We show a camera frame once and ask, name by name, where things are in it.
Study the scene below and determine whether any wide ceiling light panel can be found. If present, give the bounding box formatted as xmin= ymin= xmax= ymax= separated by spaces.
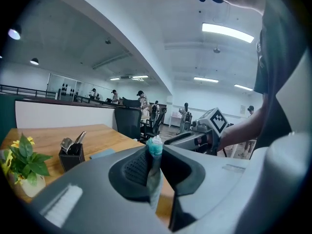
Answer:
xmin=201 ymin=22 xmax=255 ymax=44

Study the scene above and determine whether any potted artificial sunflower plant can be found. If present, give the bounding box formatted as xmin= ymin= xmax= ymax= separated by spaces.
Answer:
xmin=0 ymin=133 xmax=53 ymax=198

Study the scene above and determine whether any light teal pencil pouch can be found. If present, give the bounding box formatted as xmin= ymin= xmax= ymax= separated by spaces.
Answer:
xmin=145 ymin=135 xmax=164 ymax=212

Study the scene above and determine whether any grey notebook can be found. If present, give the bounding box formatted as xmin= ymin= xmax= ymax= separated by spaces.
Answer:
xmin=89 ymin=148 xmax=116 ymax=160

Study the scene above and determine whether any green partition panel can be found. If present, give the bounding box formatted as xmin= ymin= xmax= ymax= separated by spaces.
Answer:
xmin=0 ymin=93 xmax=18 ymax=146

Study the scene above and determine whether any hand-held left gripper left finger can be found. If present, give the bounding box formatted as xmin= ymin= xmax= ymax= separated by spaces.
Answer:
xmin=29 ymin=144 xmax=169 ymax=234

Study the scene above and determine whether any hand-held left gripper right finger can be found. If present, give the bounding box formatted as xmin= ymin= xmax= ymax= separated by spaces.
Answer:
xmin=161 ymin=145 xmax=251 ymax=234

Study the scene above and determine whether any black metal railing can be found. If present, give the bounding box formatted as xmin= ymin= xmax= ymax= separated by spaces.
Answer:
xmin=0 ymin=84 xmax=58 ymax=99

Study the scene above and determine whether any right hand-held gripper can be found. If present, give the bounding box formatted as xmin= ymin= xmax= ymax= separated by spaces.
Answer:
xmin=164 ymin=107 xmax=229 ymax=156

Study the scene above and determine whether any white partition panel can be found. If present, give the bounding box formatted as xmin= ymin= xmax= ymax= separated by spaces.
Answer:
xmin=15 ymin=100 xmax=118 ymax=131

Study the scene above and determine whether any black square pen holder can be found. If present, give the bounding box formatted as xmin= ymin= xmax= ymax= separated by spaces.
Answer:
xmin=58 ymin=142 xmax=86 ymax=173

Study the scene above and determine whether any person's black clothing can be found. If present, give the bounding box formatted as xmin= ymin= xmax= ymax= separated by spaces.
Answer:
xmin=253 ymin=0 xmax=309 ymax=151

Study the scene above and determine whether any black office chair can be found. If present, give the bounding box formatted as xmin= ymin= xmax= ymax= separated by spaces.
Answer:
xmin=114 ymin=97 xmax=143 ymax=142
xmin=140 ymin=107 xmax=168 ymax=138

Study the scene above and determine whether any person's right forearm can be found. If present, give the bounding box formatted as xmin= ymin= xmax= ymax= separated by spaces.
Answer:
xmin=218 ymin=106 xmax=266 ymax=154

